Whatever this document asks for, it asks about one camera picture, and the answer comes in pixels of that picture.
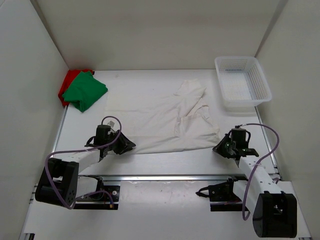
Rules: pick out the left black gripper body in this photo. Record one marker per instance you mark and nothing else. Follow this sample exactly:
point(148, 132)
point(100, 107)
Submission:
point(116, 145)

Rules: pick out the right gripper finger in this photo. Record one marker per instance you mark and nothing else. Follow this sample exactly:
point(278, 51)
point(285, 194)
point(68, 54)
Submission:
point(221, 150)
point(224, 141)

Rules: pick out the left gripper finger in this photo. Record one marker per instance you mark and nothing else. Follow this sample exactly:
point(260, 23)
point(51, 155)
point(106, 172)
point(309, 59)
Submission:
point(122, 148)
point(125, 141)

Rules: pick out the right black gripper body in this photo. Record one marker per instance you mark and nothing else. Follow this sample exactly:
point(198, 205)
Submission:
point(230, 145)

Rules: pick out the white t-shirt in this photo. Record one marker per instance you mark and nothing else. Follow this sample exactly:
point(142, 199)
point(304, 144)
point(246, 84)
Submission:
point(165, 123)

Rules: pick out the green t-shirt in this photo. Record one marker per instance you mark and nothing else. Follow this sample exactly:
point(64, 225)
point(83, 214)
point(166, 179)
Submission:
point(84, 91)

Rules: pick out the red t-shirt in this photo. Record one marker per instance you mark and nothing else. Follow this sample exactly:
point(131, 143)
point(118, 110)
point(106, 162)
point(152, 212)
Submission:
point(68, 79)

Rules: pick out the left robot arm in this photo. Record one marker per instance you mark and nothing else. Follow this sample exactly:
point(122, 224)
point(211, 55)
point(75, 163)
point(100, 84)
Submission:
point(60, 183)

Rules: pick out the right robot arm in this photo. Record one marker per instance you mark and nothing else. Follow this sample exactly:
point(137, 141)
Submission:
point(273, 211)

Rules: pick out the white plastic basket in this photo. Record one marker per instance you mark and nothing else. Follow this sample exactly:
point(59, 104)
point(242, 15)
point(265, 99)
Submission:
point(242, 81)

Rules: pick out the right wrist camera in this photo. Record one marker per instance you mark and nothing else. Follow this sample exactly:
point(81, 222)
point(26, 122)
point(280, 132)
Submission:
point(240, 137)

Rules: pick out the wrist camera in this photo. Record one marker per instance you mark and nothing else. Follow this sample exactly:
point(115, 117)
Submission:
point(240, 137)
point(104, 135)

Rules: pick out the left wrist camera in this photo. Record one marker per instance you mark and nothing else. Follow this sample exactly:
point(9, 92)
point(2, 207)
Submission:
point(104, 135)

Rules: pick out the aluminium rail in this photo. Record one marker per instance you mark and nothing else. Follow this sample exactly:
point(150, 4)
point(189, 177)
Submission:
point(164, 178)

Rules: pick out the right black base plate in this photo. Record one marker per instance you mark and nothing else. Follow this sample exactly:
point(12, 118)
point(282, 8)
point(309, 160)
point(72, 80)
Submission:
point(221, 196)

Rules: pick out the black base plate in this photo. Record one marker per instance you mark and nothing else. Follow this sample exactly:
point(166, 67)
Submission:
point(221, 196)
point(101, 201)

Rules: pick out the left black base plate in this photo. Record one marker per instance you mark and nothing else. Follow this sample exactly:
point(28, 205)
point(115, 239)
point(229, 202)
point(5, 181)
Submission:
point(101, 201)

